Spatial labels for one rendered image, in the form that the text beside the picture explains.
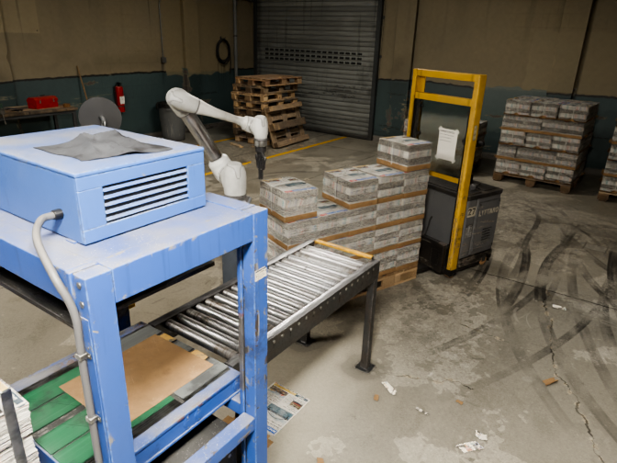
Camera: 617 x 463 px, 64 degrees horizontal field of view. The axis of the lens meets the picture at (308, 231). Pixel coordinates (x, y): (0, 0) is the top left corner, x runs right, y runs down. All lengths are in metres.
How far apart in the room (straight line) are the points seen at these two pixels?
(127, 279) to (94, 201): 0.24
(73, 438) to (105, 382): 0.58
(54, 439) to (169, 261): 0.84
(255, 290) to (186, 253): 0.38
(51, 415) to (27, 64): 7.95
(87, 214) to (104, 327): 0.31
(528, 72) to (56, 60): 8.21
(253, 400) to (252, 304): 0.42
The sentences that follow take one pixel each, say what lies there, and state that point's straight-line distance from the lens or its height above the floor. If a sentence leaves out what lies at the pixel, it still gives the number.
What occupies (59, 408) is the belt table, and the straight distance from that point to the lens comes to 2.12.
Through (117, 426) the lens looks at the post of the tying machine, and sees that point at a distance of 1.53.
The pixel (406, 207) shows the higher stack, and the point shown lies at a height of 0.75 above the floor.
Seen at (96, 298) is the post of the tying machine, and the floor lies 1.49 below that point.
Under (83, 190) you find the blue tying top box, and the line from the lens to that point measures 1.41.
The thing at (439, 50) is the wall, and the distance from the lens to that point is 10.45.
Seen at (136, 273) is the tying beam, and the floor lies 1.51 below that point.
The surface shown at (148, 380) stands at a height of 0.80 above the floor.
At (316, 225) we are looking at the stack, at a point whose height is 0.77.
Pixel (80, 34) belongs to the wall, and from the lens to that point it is 10.04.
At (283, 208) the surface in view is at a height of 0.95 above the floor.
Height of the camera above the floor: 2.09
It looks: 22 degrees down
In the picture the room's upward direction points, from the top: 2 degrees clockwise
